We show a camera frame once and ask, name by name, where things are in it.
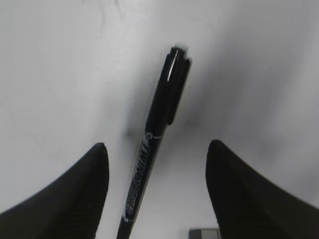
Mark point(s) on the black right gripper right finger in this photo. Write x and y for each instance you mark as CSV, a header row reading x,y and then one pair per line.
x,y
249,206

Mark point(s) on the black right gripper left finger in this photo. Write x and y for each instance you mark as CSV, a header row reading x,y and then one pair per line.
x,y
68,208

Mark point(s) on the grey white eraser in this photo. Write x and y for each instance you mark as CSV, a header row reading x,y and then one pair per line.
x,y
204,234

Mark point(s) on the black marker pen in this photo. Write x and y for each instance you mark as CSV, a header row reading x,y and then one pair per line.
x,y
162,113

